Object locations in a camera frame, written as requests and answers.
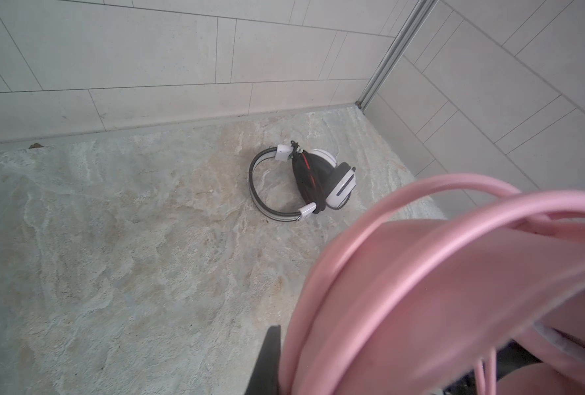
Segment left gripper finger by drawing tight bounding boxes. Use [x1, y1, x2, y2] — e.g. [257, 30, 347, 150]
[245, 325, 281, 395]

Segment pink headphones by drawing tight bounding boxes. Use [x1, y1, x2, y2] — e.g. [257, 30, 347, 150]
[278, 174, 585, 394]

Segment white black headphones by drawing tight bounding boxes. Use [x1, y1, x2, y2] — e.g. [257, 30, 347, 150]
[248, 141, 357, 222]

